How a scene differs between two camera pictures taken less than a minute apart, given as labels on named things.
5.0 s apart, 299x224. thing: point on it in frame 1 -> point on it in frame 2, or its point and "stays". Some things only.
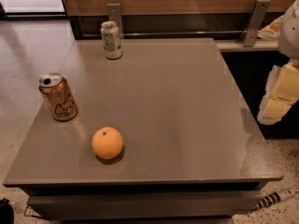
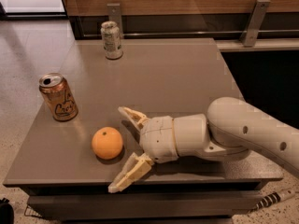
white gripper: (290, 35) -> (158, 139)
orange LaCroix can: (59, 96) stays
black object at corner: (7, 212) stays
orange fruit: (106, 143) stays
